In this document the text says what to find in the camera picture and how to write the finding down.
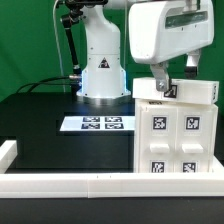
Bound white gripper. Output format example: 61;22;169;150
129;0;214;92

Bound white cabinet body box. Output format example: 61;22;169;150
133;98;220;174

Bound white cabinet top block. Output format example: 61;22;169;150
133;77;219;105

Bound white cabinet door panel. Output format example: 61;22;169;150
174;105;217;173

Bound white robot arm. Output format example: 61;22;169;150
65;0;214;104

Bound white marker base plate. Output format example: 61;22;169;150
60;116;135;132

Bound black cables on table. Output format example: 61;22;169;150
16;75;82;94

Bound grey thin cable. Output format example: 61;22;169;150
52;0;67;93

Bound white U-shaped fence frame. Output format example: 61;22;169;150
0;140;224;198

